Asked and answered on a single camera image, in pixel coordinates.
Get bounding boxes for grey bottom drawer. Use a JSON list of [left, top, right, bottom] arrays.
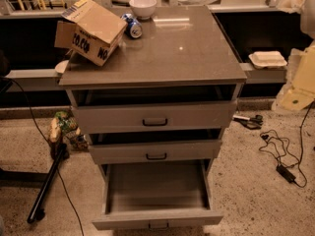
[[93, 160, 222, 230]]

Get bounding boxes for grey drawer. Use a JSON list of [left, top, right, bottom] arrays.
[[89, 129, 221, 164], [93, 160, 222, 230], [67, 85, 236, 134]]

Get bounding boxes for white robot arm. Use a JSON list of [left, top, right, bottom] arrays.
[[273, 0, 315, 111]]

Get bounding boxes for grey top drawer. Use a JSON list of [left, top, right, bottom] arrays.
[[67, 85, 236, 134]]

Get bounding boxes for grey drawer cabinet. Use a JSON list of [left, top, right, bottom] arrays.
[[58, 5, 248, 169]]

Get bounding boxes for grey middle drawer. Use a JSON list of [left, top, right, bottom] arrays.
[[89, 129, 221, 164]]

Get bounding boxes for white foam takeout container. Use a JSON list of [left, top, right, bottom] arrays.
[[249, 51, 287, 69]]

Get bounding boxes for black scissors on floor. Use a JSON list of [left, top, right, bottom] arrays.
[[232, 115, 263, 130]]

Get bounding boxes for blue soda can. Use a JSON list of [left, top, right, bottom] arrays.
[[121, 13, 143, 39]]

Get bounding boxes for white bowl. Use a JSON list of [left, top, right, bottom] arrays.
[[129, 0, 158, 20]]

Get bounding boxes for brown cardboard box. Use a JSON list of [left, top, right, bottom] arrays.
[[54, 0, 127, 66]]

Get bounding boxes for colourful snack bag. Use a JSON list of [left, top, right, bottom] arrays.
[[48, 111, 88, 151]]

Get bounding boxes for black stand leg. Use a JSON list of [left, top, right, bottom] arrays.
[[27, 144, 67, 224]]

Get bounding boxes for black power adapter with cable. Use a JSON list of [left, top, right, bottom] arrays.
[[259, 104, 313, 189]]

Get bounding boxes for black cable on left floor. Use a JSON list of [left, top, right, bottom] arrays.
[[0, 76, 86, 236]]

